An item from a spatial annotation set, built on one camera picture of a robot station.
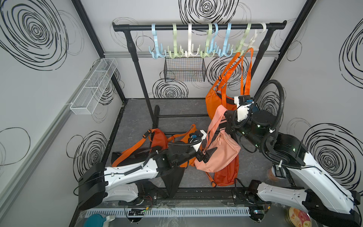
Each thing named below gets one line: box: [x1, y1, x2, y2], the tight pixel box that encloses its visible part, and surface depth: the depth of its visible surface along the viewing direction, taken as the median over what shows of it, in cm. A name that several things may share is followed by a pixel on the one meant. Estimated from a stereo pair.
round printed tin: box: [287, 206, 313, 227], surface depth 66 cm
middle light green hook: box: [200, 22, 216, 58], surface depth 58 cm
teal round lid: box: [83, 213, 107, 227], surface depth 63 cm
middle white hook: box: [185, 23, 201, 58], surface depth 58 cm
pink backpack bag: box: [193, 104, 242, 173], surface depth 75 cm
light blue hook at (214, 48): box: [206, 22, 219, 54], surface depth 58 cm
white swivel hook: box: [242, 22, 267, 49], surface depth 59 cm
